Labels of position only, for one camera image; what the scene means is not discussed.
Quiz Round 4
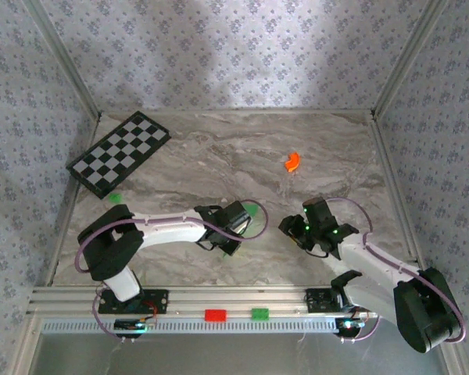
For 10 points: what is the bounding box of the green cloth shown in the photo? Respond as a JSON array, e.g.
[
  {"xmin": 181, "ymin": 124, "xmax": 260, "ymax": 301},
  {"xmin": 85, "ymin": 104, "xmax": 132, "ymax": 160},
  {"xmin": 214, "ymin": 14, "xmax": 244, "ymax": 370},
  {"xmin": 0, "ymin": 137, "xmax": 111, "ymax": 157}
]
[{"xmin": 220, "ymin": 202, "xmax": 260, "ymax": 259}]

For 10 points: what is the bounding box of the orange curved plastic piece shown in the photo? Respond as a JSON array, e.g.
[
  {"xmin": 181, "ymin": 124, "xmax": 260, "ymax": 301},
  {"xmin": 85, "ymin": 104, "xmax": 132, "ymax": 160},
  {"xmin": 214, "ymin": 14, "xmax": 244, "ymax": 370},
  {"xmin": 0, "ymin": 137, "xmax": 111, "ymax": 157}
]
[{"xmin": 284, "ymin": 151, "xmax": 301, "ymax": 173}]

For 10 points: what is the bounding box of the grey metal panel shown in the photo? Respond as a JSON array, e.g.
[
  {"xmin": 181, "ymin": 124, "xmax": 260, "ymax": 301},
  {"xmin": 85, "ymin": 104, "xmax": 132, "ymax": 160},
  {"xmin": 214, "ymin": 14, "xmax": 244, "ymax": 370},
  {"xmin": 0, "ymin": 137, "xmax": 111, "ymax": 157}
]
[{"xmin": 34, "ymin": 334, "xmax": 446, "ymax": 375}]

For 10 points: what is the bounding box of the black grey checkerboard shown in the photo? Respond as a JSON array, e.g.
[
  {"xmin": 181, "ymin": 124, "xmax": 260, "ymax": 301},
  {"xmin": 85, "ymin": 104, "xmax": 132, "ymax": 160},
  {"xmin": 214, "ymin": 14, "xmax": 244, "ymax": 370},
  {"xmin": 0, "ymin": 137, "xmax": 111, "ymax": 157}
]
[{"xmin": 65, "ymin": 110, "xmax": 172, "ymax": 201}]

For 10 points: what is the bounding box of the long aluminium mounting rail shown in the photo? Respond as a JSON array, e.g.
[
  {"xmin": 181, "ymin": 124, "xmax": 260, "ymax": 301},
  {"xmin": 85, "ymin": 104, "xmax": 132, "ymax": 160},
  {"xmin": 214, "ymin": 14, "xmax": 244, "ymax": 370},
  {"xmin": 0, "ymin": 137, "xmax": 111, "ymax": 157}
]
[{"xmin": 27, "ymin": 286, "xmax": 450, "ymax": 316}]

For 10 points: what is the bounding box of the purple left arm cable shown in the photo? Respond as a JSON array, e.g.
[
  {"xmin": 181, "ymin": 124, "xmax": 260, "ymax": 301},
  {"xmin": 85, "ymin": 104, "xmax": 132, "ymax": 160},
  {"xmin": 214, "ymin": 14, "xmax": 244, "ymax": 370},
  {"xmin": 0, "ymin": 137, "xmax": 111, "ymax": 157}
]
[{"xmin": 74, "ymin": 199, "xmax": 269, "ymax": 345}]

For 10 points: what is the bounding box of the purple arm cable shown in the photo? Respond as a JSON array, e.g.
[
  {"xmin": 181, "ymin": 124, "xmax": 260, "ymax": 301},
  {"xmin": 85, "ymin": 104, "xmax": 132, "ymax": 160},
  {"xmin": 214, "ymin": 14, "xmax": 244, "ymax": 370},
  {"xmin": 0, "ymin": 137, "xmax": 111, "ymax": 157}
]
[
  {"xmin": 74, "ymin": 199, "xmax": 269, "ymax": 345},
  {"xmin": 326, "ymin": 197, "xmax": 467, "ymax": 345}
]

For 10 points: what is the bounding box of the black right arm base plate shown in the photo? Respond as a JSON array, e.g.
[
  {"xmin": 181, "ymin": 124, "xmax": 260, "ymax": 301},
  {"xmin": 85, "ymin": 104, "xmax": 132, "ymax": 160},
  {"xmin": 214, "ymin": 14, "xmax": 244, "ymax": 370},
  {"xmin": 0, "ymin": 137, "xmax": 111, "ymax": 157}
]
[{"xmin": 305, "ymin": 287, "xmax": 359, "ymax": 313}]

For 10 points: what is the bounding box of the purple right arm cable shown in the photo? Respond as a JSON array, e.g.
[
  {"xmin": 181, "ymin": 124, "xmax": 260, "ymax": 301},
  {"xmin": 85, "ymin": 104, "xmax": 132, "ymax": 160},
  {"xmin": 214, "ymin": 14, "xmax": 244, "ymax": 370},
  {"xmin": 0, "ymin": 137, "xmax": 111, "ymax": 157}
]
[{"xmin": 326, "ymin": 197, "xmax": 467, "ymax": 345}]

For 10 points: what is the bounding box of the grey slotted cable duct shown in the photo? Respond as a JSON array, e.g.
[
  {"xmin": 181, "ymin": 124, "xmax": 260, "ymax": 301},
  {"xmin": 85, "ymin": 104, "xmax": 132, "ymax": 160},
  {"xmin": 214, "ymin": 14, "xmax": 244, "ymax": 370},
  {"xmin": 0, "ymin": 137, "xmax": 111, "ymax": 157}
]
[{"xmin": 41, "ymin": 316, "xmax": 339, "ymax": 335}]

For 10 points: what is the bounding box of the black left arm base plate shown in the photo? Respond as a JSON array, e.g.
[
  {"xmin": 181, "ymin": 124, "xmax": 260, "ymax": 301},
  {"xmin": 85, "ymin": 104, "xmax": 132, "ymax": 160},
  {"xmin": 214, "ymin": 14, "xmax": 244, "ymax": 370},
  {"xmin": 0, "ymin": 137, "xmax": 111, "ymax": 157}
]
[{"xmin": 98, "ymin": 288, "xmax": 169, "ymax": 315}]

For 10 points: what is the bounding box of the aluminium frame bar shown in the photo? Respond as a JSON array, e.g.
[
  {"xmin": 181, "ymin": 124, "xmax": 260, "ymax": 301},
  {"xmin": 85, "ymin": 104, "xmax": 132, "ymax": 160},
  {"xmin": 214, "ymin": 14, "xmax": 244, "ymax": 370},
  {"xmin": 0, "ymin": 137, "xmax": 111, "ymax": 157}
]
[
  {"xmin": 23, "ymin": 0, "xmax": 102, "ymax": 120},
  {"xmin": 101, "ymin": 109, "xmax": 374, "ymax": 116},
  {"xmin": 369, "ymin": 116, "xmax": 431, "ymax": 284},
  {"xmin": 371, "ymin": 0, "xmax": 450, "ymax": 118}
]

